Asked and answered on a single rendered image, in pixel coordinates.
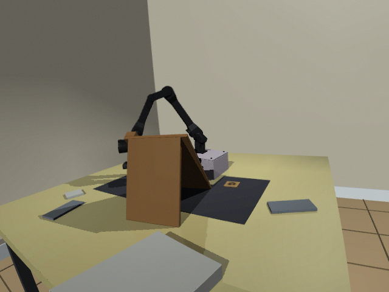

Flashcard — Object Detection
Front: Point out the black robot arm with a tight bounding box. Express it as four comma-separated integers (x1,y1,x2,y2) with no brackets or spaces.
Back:
118,86,207,154

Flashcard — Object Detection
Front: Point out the tan letter tile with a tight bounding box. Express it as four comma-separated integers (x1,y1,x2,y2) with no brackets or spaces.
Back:
224,181,240,187

